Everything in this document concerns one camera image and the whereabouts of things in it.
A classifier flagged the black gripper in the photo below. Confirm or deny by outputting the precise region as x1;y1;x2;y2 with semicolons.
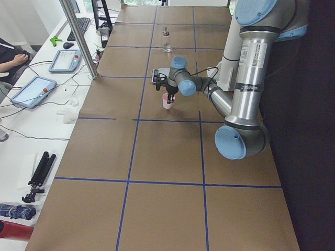
166;84;177;104

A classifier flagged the pink plastic cup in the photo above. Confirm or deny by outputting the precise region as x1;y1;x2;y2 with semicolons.
162;93;172;109

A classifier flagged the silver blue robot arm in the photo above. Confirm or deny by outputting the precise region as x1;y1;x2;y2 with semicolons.
156;1;310;159

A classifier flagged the silver digital kitchen scale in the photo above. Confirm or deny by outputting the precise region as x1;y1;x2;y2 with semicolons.
150;68;170;84

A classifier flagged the seated person's hand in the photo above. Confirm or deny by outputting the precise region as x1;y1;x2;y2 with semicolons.
13;54;29;66

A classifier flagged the small metal-capped bottle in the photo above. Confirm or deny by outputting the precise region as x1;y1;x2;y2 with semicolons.
162;27;170;37

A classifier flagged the black power adapter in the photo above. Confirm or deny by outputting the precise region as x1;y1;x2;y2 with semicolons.
98;27;110;48

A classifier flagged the small white tissue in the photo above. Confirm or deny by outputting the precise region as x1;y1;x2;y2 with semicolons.
68;96;79;107

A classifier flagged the white crumpled tissue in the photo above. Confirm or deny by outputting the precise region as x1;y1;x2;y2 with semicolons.
56;108;78;124

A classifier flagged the far blue teach pendant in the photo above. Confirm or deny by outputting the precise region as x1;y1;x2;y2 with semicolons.
49;50;82;73

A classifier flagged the blue teach pendant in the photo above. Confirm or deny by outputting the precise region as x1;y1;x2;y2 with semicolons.
10;76;57;108
49;50;82;73

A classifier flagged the black keyboard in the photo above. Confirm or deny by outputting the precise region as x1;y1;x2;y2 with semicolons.
66;17;91;41

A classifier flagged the black computer mouse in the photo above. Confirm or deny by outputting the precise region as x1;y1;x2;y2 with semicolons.
63;42;74;50

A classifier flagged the green plastic tool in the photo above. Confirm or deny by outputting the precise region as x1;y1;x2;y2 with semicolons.
50;36;62;47

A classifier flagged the near blue teach pendant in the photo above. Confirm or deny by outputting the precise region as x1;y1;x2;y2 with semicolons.
10;76;57;108

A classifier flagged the black folded tripod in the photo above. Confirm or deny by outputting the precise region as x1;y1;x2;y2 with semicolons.
21;151;56;203

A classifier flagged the blue folded umbrella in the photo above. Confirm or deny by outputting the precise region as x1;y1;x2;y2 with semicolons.
1;203;36;220

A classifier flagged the red bottle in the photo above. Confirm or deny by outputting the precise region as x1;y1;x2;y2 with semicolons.
1;221;34;241

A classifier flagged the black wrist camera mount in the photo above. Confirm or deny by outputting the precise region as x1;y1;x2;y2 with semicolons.
155;73;167;91

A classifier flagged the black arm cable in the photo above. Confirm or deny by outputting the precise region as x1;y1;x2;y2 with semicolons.
188;66;219;79

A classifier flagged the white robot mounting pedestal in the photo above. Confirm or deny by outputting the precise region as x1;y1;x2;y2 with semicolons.
218;16;242;91

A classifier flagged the aluminium frame post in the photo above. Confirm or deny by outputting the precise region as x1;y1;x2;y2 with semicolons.
59;0;98;79

